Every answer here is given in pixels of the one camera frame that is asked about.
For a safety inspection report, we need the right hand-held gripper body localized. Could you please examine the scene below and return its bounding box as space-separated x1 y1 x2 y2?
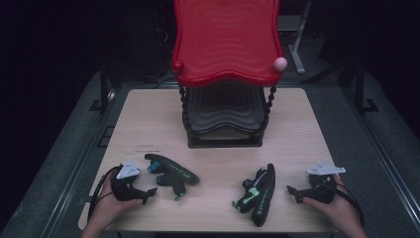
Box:
300 162 348 205

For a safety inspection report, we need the red and black shoe rack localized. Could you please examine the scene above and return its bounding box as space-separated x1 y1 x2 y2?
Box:
170 0 288 149

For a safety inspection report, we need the person's right hand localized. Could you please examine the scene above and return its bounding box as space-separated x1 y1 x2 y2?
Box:
301 174 362 230

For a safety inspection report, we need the white metal stand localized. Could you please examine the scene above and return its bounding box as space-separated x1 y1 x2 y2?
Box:
277 0 313 74

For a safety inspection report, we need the person's left hand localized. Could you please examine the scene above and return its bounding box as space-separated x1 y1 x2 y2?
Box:
94 170 144 226

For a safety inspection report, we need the black sandal with blue buckle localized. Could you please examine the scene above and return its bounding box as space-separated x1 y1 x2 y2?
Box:
144 153 201 202

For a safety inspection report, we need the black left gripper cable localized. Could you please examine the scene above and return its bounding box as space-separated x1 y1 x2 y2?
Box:
86 166 121 221

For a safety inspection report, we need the black sandal with green strap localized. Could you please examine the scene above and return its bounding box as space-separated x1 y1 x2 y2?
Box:
231 163 277 228

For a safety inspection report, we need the black cable behind table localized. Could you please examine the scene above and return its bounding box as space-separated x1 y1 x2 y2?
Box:
153 76 176 90

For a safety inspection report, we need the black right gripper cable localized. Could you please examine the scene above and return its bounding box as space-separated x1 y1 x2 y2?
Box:
332 181 366 228

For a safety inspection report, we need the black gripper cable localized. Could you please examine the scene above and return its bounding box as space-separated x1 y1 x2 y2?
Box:
86 166 121 221
332 181 366 228

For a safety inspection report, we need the black metal stand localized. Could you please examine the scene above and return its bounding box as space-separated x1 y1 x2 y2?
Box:
88 60 117 114
352 59 380 114

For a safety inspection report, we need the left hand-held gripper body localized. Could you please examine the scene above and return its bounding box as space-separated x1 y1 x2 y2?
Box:
110 160 150 203

